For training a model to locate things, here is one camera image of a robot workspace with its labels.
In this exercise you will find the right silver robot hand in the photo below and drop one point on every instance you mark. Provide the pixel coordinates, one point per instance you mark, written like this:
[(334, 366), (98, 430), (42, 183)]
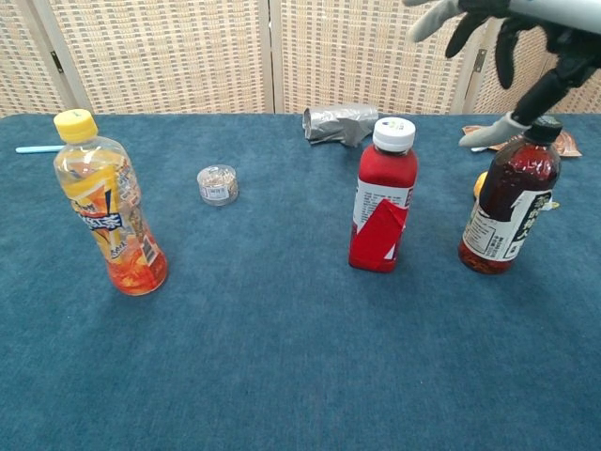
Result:
[(563, 51)]

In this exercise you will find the dark tea bottle black cap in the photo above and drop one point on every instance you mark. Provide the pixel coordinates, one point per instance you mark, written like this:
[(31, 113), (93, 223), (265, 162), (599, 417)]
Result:
[(516, 178)]

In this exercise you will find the yellow cap iced tea bottle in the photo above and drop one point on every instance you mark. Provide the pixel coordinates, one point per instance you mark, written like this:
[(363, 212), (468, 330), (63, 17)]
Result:
[(108, 211)]

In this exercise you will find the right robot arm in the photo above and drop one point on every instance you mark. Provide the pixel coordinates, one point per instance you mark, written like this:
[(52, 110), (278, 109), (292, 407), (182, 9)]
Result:
[(563, 8)]

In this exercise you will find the woven folding screen panel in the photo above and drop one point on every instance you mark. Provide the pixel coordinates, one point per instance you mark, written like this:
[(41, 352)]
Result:
[(164, 56), (582, 101), (19, 56), (366, 56)]

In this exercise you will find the black screen hinge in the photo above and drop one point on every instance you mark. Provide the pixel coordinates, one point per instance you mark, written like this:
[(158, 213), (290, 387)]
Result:
[(480, 61), (56, 62)]

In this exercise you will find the red bottle with white cap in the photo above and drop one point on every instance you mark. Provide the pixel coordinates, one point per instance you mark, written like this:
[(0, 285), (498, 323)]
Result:
[(382, 178)]

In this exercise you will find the grey bag roll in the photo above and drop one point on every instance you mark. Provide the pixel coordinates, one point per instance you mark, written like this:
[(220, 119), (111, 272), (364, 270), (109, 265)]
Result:
[(333, 122)]

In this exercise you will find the clear round plastic container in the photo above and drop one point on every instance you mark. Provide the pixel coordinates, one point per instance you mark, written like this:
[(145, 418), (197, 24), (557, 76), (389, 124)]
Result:
[(217, 188)]

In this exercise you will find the blue table cloth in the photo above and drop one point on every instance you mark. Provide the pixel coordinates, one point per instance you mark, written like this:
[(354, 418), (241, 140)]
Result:
[(282, 352)]

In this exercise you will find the light blue toothbrush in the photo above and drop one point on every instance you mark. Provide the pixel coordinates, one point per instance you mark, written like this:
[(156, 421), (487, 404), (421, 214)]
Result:
[(37, 149)]

